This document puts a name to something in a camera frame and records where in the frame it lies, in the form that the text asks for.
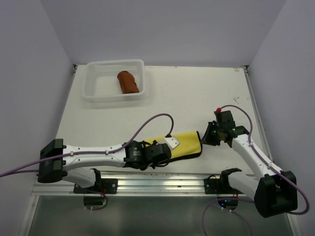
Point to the brown towel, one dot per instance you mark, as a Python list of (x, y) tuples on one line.
[(127, 82)]

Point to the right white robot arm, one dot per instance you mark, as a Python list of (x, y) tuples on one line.
[(271, 189)]

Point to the white plastic basket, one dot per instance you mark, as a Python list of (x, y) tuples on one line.
[(100, 82)]

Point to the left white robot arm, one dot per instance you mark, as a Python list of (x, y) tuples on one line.
[(78, 165)]

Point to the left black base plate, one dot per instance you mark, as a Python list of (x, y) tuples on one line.
[(106, 186)]

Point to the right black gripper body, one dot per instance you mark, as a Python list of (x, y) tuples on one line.
[(212, 136)]

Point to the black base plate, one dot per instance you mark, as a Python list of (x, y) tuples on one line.
[(213, 185), (106, 186)]

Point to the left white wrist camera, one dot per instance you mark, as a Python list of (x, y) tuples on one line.
[(172, 142)]

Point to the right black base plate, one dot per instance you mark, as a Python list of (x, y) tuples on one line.
[(213, 185)]

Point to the yellow towel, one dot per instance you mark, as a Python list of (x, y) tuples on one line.
[(190, 146)]

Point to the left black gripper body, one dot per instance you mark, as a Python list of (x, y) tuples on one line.
[(153, 164)]

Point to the aluminium mounting rail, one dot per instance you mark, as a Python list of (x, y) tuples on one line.
[(136, 184)]

